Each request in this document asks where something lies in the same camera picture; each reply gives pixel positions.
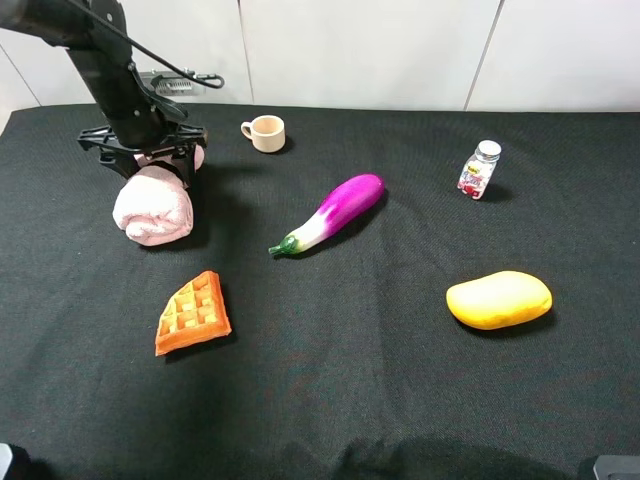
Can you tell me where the black cable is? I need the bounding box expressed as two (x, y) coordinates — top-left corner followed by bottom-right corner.
(64, 0), (226, 121)

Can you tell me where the pink towel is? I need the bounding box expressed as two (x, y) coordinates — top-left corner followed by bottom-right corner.
(112, 154), (194, 247)

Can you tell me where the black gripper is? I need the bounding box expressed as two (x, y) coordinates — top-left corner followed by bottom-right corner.
(77, 107), (208, 189)

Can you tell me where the beige small cup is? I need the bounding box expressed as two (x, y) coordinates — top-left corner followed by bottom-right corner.
(240, 115), (286, 154)

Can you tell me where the orange toy waffle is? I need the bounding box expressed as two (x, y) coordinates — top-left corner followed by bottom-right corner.
(155, 271), (232, 357)

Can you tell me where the purple toy eggplant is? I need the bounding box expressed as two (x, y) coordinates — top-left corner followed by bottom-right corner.
(268, 173), (385, 256)

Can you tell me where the black tablecloth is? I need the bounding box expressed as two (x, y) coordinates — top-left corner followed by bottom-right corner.
(1, 105), (639, 479)

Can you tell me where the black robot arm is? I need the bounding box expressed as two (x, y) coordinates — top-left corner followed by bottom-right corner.
(1, 1), (208, 186)

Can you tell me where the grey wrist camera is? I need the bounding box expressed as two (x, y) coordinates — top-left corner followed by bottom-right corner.
(139, 70), (206, 97)

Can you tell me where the grey robot base left corner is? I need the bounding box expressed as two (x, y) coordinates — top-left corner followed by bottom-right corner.
(0, 443), (14, 480)

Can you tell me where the grey robot base right corner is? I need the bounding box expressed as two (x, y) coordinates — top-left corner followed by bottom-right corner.
(592, 455), (640, 480)

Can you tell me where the yellow toy mango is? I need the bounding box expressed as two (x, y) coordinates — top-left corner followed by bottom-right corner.
(445, 271), (553, 331)

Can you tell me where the small candy bottle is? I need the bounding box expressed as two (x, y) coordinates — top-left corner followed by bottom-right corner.
(457, 140), (501, 200)

